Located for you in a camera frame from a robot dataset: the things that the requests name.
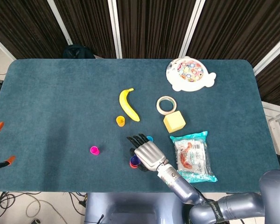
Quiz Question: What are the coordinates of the dark brown slatted panel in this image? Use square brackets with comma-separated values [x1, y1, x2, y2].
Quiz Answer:
[116, 0, 196, 59]
[54, 0, 117, 59]
[255, 45, 280, 108]
[0, 0, 71, 60]
[186, 0, 280, 69]

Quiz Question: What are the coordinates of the white partition post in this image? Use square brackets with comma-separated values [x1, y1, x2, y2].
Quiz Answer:
[252, 36, 280, 77]
[46, 0, 73, 46]
[178, 0, 206, 58]
[107, 0, 123, 59]
[0, 31, 16, 61]

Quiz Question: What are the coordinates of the blue-grey robot torso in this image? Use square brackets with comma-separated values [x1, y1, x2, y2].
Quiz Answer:
[84, 192, 192, 224]

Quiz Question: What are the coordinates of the white tape roll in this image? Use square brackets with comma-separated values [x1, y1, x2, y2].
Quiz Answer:
[156, 96, 177, 115]

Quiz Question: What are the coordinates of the black floor cable with plug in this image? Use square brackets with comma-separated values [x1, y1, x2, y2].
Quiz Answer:
[69, 192, 87, 217]

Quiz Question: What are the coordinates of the white metal frame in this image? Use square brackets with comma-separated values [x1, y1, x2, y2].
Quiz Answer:
[262, 101, 280, 155]

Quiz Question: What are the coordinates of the yellow foam cube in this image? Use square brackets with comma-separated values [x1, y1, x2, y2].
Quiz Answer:
[163, 111, 186, 133]

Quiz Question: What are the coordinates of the white fish-shaped toy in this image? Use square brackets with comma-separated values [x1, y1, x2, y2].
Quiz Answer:
[166, 56, 217, 92]

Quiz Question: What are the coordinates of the teal table cloth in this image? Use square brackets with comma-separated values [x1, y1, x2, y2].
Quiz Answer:
[0, 58, 280, 193]

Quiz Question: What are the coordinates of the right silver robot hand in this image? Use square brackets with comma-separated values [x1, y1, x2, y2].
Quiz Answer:
[126, 133, 167, 172]

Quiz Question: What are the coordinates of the yellow banana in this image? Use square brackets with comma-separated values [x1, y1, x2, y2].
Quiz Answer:
[119, 88, 140, 122]

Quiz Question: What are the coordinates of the teal snack packet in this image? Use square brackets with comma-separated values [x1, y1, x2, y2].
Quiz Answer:
[169, 131, 218, 183]

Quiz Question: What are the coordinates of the black arm strap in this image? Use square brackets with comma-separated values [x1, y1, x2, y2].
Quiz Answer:
[209, 202, 224, 224]

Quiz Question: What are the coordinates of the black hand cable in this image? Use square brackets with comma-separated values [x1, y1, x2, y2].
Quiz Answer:
[195, 186, 210, 206]

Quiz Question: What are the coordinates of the dark backpack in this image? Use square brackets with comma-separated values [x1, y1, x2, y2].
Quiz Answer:
[62, 44, 96, 59]

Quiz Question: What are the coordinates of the black floor cable bundle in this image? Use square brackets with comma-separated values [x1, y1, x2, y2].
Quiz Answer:
[0, 191, 42, 220]

